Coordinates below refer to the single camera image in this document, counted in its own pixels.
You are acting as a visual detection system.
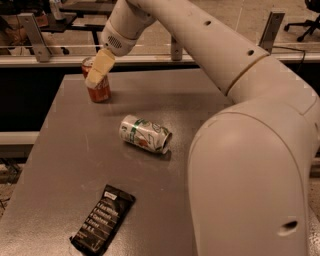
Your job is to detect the black background desk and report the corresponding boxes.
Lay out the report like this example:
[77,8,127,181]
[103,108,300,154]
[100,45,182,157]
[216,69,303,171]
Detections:
[41,0,117,51]

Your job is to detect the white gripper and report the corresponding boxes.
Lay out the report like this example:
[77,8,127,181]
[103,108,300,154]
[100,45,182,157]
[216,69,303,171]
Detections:
[85,20,139,89]

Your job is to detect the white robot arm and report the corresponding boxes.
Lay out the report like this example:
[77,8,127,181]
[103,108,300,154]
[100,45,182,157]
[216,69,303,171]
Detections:
[101,0,320,256]

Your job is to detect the left metal rail bracket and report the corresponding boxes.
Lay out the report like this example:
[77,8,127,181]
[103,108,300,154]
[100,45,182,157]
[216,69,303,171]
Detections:
[18,13,51,63]

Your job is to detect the black office chair base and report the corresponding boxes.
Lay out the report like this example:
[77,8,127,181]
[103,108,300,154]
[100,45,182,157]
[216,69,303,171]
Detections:
[284,0,320,42]

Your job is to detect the white green 7up can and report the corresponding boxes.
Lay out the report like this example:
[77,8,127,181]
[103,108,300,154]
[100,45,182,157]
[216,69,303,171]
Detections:
[119,115,172,154]

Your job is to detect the black snack bar wrapper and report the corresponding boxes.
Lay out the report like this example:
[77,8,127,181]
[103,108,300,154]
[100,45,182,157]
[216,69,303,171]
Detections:
[71,185,136,256]

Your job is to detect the right metal rail bracket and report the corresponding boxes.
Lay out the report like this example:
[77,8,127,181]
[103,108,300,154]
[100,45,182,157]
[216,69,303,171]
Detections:
[259,11,285,53]

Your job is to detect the middle metal rail bracket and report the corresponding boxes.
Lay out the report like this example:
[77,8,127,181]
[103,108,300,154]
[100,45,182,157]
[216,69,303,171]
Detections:
[171,37,183,61]

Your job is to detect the metal railing bar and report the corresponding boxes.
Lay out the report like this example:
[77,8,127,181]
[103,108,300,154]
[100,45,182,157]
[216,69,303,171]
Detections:
[0,52,320,68]

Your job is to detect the metal rail bracket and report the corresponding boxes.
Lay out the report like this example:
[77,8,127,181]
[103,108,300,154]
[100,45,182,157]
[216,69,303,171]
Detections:
[18,13,51,63]
[259,11,285,53]
[171,37,183,61]

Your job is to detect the red coke can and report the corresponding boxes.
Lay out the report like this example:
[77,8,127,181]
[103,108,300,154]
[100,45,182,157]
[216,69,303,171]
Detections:
[81,57,111,103]

